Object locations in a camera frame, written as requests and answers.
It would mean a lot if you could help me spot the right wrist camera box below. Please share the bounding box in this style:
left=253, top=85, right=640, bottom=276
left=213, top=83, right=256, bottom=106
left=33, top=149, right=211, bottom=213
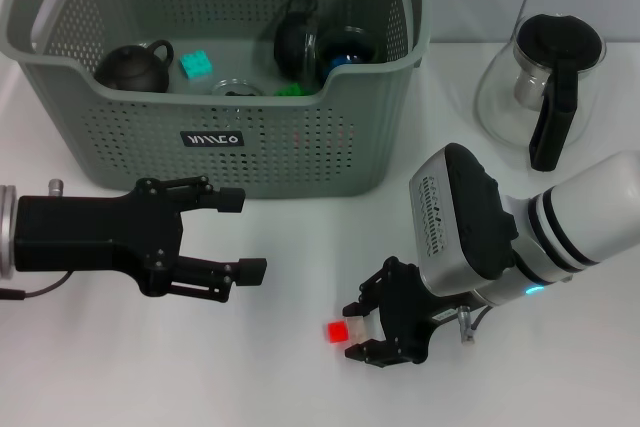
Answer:
left=408, top=142, right=520, bottom=298

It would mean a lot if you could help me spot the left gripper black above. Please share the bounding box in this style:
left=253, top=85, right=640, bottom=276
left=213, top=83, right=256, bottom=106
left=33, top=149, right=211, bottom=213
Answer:
left=13, top=175, right=268, bottom=304

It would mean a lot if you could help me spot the blue square building block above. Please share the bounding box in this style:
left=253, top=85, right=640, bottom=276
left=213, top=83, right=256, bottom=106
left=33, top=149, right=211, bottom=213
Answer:
left=327, top=52, right=362, bottom=71

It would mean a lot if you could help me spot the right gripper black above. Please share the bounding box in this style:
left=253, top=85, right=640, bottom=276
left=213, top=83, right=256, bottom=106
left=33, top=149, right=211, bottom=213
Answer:
left=342, top=255, right=482, bottom=367

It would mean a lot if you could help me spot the teal square building block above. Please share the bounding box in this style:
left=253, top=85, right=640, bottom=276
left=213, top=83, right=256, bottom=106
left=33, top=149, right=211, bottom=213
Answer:
left=179, top=50, right=214, bottom=79

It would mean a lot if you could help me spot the glass teacup with black base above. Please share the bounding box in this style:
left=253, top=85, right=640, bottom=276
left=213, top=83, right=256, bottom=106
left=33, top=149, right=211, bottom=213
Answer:
left=315, top=25, right=379, bottom=79
left=273, top=0, right=321, bottom=81
left=212, top=77, right=264, bottom=97

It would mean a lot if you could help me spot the small square red block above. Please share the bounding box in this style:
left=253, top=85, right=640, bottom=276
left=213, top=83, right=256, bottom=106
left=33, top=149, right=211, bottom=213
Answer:
left=327, top=320, right=350, bottom=345

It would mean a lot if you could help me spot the left gripper cable with connector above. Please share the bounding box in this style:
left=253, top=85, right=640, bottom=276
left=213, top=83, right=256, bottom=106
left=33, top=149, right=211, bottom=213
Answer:
left=0, top=177, right=77, bottom=302

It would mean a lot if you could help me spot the glass teapot with black lid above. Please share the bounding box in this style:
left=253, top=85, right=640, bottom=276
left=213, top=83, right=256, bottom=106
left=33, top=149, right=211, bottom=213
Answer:
left=474, top=12, right=607, bottom=172

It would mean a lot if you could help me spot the right gripper cable with connector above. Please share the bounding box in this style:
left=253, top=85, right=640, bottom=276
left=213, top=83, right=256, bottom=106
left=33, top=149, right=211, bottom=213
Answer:
left=456, top=304, right=490, bottom=344

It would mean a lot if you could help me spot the gripper cable with connector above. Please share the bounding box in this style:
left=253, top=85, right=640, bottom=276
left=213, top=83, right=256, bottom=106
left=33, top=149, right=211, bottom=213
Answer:
left=0, top=177, right=77, bottom=302
left=456, top=304, right=490, bottom=344

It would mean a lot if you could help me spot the grey perforated plastic storage bin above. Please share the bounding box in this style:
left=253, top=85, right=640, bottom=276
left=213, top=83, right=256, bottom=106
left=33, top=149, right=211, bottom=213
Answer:
left=0, top=0, right=434, bottom=198

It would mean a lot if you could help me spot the dark brown clay teapot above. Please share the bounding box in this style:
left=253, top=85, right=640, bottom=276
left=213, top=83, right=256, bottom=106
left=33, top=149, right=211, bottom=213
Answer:
left=93, top=38, right=175, bottom=94

